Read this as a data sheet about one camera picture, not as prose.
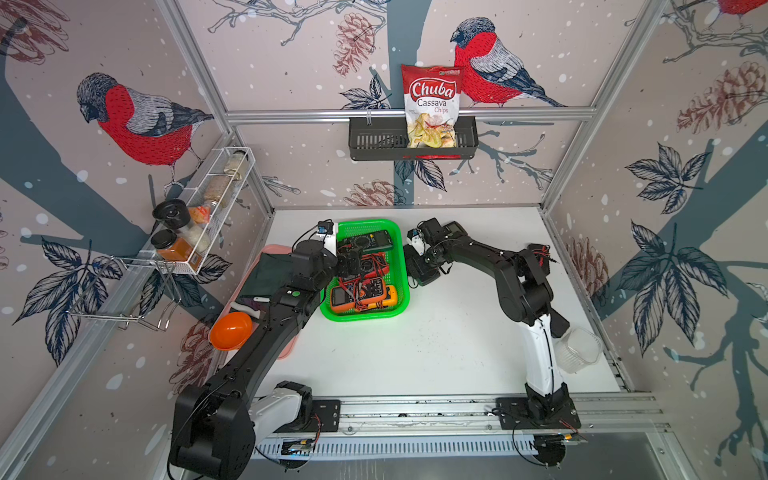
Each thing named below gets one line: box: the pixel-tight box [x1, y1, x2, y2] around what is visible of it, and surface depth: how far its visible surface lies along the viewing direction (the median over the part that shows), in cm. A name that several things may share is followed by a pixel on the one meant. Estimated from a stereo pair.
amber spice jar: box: [151, 229, 193, 262], surface depth 61 cm
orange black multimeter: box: [330, 277, 387, 313], surface depth 89 cm
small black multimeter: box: [528, 243, 557, 268], surface depth 103 cm
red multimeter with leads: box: [339, 252, 390, 281], surface depth 99 cm
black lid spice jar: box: [152, 199, 191, 229], surface depth 63 cm
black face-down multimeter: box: [404, 244, 441, 286], surface depth 94 cm
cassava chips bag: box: [401, 65, 463, 149], surface depth 85 cm
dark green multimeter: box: [337, 230, 393, 253], surface depth 103 cm
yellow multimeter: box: [382, 284, 398, 307], surface depth 92 cm
